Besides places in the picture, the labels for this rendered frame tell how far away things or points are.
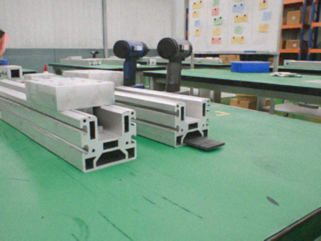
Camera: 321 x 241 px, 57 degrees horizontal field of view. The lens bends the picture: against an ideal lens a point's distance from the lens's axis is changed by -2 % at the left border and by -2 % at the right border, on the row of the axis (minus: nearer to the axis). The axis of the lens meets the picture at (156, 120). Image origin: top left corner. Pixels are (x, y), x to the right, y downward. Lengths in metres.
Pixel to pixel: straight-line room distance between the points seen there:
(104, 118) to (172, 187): 0.19
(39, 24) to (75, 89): 12.17
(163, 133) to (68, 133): 0.19
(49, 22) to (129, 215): 12.51
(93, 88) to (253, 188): 0.30
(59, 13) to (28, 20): 1.25
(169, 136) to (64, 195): 0.25
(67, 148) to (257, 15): 3.41
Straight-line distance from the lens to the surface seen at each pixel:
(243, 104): 4.74
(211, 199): 0.39
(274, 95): 2.05
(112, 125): 0.51
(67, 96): 0.51
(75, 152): 0.48
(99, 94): 0.53
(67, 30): 12.99
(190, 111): 0.63
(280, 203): 0.40
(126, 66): 1.02
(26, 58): 12.50
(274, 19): 3.63
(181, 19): 9.29
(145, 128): 0.63
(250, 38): 3.80
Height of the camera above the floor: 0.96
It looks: 13 degrees down
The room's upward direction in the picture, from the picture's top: straight up
